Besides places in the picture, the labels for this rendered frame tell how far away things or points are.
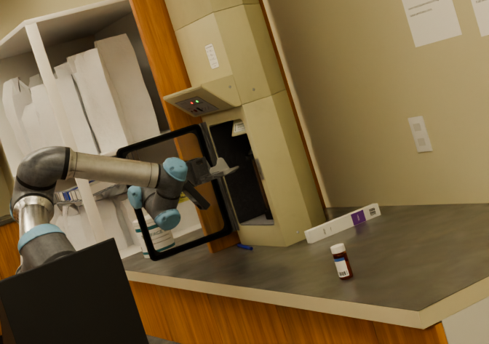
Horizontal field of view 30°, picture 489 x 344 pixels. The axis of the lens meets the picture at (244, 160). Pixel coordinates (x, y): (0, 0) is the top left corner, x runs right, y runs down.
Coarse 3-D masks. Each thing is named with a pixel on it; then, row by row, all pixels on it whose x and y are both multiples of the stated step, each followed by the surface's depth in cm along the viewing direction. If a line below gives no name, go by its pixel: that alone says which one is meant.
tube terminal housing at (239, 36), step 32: (192, 32) 299; (224, 32) 283; (256, 32) 293; (192, 64) 306; (224, 64) 286; (256, 64) 288; (256, 96) 287; (256, 128) 286; (288, 128) 298; (288, 160) 291; (288, 192) 290; (288, 224) 289; (320, 224) 304
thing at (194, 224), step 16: (160, 144) 307; (176, 144) 309; (192, 144) 311; (144, 160) 306; (160, 160) 307; (208, 192) 312; (192, 208) 310; (208, 208) 312; (192, 224) 310; (208, 224) 312; (160, 240) 307; (176, 240) 309; (192, 240) 310
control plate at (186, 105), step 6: (180, 102) 301; (186, 102) 299; (192, 102) 296; (204, 102) 291; (186, 108) 305; (192, 108) 303; (204, 108) 297; (210, 108) 295; (216, 108) 292; (198, 114) 306
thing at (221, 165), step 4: (220, 160) 291; (224, 160) 291; (216, 164) 291; (220, 164) 291; (224, 164) 291; (212, 168) 292; (216, 168) 291; (220, 168) 291; (224, 168) 291; (228, 168) 291; (232, 168) 291; (236, 168) 292; (212, 172) 292; (216, 172) 292; (224, 172) 291; (228, 172) 291; (232, 172) 292
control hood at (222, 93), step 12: (204, 84) 279; (216, 84) 281; (228, 84) 283; (168, 96) 302; (180, 96) 296; (192, 96) 291; (204, 96) 286; (216, 96) 281; (228, 96) 283; (180, 108) 309; (228, 108) 288
